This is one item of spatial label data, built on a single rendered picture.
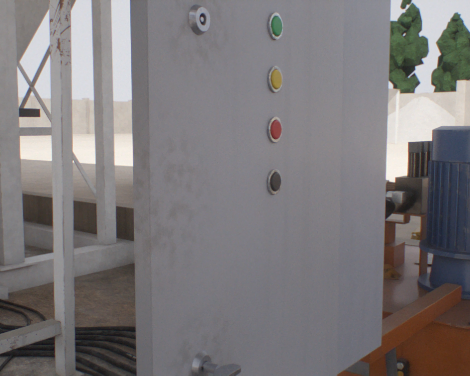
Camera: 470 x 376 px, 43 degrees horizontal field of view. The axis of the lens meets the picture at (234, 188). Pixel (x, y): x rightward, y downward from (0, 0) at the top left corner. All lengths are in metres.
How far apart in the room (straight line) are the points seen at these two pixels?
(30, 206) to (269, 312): 5.12
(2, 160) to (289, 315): 3.21
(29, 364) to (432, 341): 1.88
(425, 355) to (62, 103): 1.58
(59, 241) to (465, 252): 1.54
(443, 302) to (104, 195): 3.28
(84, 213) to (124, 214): 0.51
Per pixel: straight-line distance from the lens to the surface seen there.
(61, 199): 2.40
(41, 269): 4.06
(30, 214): 5.77
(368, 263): 1.01
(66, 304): 2.51
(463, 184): 1.56
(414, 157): 1.73
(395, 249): 1.83
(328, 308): 0.86
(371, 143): 0.99
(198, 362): 0.60
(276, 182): 0.68
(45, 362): 2.82
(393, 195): 1.67
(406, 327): 1.26
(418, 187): 1.71
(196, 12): 0.56
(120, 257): 4.45
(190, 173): 0.56
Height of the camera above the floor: 1.04
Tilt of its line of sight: 6 degrees down
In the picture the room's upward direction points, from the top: straight up
